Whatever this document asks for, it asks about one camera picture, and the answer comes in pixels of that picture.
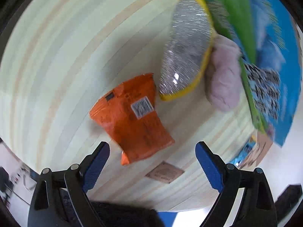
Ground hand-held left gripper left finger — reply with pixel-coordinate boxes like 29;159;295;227
28;141;111;227

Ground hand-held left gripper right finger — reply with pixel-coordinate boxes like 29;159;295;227
195;141;278;227

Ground orange snack packet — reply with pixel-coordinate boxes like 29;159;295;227
89;73;176;166

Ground pink plush toy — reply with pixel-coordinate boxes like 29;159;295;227
205;34;242;112

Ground silver yellow-edged snack bag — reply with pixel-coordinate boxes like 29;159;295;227
158;0;217;102

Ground brown label patch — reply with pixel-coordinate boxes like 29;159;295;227
145;161;185;184

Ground colourful printed box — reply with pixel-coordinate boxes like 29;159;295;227
198;0;301;168

